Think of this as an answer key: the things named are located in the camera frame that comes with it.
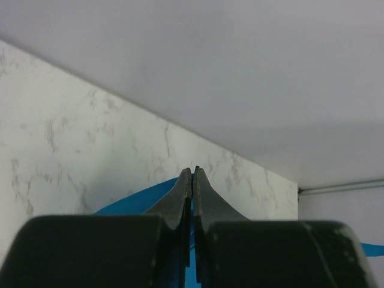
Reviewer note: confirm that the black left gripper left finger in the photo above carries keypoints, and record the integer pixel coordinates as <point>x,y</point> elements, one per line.
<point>150,249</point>

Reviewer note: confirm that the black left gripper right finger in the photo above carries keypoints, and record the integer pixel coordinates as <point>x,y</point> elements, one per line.
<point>233,251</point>

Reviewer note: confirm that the blue t shirt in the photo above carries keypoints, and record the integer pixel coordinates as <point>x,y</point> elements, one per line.
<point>141,201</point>

